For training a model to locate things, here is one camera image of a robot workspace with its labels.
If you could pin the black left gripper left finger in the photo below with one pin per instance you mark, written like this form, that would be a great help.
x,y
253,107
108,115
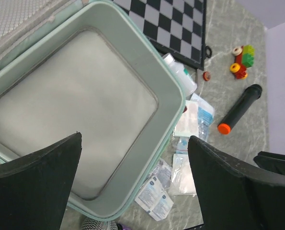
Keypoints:
x,y
34,189

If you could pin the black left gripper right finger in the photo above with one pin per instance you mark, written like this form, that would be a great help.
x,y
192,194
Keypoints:
x,y
235,195

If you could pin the clear plaster strip packet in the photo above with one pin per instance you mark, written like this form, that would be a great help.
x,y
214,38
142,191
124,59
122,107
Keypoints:
x,y
187,125

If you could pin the blue white mask packet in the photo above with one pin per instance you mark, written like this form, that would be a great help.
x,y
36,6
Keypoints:
x,y
206,115

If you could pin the white medicine bottle green label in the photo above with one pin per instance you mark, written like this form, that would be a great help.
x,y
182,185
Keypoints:
x,y
182,74

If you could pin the mint green medicine case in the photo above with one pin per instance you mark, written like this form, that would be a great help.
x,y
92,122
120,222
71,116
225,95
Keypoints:
x,y
93,72

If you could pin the white gauze pad packet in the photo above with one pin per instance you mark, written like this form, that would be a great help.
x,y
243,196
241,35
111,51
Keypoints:
x,y
182,182

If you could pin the purple glitter microphone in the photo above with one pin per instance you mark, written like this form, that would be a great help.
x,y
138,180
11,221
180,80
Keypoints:
x,y
91,224

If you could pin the small zip bag swabs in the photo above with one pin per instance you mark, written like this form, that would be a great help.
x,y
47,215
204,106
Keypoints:
x,y
180,144

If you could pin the alcohol wipe sachets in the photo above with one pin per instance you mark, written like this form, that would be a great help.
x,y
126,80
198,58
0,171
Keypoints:
x,y
153,196

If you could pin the black tube orange cap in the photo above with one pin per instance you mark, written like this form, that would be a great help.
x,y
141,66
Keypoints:
x,y
236,112

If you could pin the small red bottle cap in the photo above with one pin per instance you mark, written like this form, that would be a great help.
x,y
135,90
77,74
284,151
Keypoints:
x,y
206,76

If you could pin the colourful toy block car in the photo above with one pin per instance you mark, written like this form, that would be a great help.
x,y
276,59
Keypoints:
x,y
243,59

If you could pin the black binder clip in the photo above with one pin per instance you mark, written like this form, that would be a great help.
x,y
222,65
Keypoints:
x,y
208,52

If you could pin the black white chessboard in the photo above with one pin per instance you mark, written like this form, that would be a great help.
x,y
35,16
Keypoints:
x,y
172,26

